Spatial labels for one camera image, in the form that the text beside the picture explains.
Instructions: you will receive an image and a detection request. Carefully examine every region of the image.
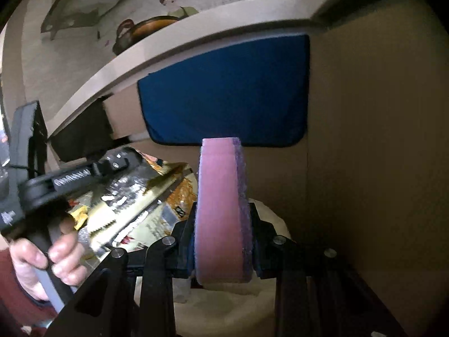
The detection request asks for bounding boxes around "pink purple sponge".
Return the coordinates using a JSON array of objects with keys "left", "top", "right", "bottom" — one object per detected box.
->
[{"left": 194, "top": 138, "right": 253, "bottom": 284}]

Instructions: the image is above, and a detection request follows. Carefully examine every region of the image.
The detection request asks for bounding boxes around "gold black snack bag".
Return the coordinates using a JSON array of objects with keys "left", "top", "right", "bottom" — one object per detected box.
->
[{"left": 69, "top": 152, "right": 198, "bottom": 268}]

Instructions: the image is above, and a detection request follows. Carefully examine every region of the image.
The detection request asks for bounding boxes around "red sleeve left forearm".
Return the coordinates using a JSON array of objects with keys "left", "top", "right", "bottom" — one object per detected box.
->
[{"left": 1, "top": 250, "right": 57, "bottom": 329}]

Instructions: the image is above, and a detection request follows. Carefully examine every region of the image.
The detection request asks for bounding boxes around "person's left hand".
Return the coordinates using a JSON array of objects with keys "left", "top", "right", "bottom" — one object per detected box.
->
[{"left": 9, "top": 230, "right": 88, "bottom": 301}]

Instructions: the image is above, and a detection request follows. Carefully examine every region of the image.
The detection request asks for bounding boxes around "black cloth panel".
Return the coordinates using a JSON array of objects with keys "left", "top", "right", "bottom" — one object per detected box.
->
[{"left": 50, "top": 99, "right": 113, "bottom": 162}]

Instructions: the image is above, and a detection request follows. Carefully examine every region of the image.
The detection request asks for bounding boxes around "blue cloth panel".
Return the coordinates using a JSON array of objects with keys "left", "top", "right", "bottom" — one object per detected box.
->
[{"left": 138, "top": 35, "right": 310, "bottom": 148}]

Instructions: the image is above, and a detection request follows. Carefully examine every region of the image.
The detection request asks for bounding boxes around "grey range hood edge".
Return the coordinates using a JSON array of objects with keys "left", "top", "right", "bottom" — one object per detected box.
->
[{"left": 47, "top": 0, "right": 325, "bottom": 136}]

